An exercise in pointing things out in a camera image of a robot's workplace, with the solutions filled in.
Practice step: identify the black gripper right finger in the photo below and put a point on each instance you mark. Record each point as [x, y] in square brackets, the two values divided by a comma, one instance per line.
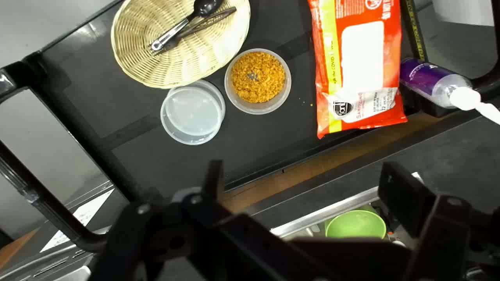
[403, 195]

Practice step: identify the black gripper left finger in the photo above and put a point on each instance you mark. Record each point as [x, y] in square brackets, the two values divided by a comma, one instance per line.
[214, 181]

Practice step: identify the plastic bowl with orange food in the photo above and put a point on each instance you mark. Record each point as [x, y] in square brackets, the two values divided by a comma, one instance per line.
[258, 78]

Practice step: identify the green bowl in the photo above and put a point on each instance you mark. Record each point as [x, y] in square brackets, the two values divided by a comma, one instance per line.
[355, 225]

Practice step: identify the clear plastic lid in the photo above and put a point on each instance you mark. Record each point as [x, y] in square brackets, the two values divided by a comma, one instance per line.
[192, 111]

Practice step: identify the purple pump bottle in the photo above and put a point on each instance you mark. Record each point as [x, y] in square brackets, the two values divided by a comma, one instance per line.
[428, 78]

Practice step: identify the white printed paper sheet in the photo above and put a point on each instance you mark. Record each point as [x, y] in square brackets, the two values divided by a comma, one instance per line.
[88, 211]

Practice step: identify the woven straw basket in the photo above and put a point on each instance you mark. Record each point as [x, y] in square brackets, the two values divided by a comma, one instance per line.
[156, 62]

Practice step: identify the black utility cart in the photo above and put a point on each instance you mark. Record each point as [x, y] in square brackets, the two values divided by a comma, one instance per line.
[103, 98]

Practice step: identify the orange wet wipes pack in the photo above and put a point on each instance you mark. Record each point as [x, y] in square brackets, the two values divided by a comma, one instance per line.
[359, 51]

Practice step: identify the yellow black floor tape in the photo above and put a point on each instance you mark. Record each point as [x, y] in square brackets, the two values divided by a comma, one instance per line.
[416, 28]

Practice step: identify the black plastic spoon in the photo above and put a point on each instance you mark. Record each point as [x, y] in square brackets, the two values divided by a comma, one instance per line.
[203, 6]

